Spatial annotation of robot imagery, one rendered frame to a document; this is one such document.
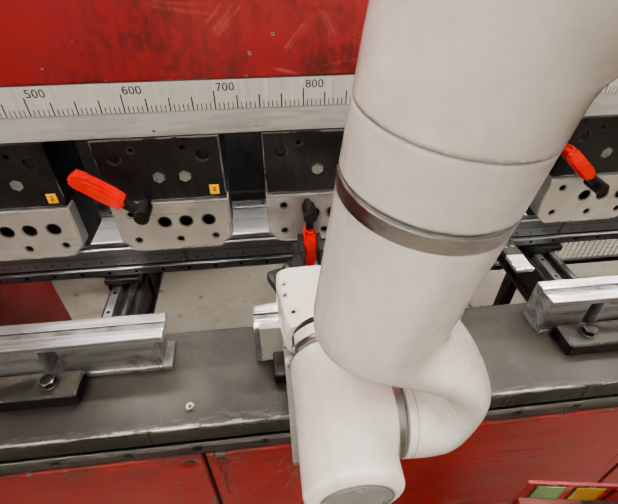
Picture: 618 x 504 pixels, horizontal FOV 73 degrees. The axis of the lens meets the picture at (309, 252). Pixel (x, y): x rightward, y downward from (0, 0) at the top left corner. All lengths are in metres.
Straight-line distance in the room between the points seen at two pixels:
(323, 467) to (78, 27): 0.46
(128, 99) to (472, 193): 0.42
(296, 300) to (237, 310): 1.66
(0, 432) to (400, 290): 0.80
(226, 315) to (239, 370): 1.29
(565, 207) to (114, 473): 0.90
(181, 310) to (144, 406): 1.39
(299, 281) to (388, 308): 0.29
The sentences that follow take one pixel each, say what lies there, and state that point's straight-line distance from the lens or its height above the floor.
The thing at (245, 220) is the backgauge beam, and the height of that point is 0.98.
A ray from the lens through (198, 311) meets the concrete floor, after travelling 2.16.
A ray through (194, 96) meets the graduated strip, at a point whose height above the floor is 1.39.
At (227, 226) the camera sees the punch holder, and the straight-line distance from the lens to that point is 0.59.
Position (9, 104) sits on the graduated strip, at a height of 1.38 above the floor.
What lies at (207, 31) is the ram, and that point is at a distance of 0.49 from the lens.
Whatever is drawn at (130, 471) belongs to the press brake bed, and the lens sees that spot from 0.94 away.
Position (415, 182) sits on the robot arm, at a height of 1.47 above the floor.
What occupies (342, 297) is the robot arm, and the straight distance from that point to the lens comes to 0.22.
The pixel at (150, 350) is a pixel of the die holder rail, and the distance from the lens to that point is 0.82.
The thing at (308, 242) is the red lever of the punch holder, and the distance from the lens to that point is 0.56.
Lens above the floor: 1.55
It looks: 40 degrees down
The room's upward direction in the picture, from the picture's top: straight up
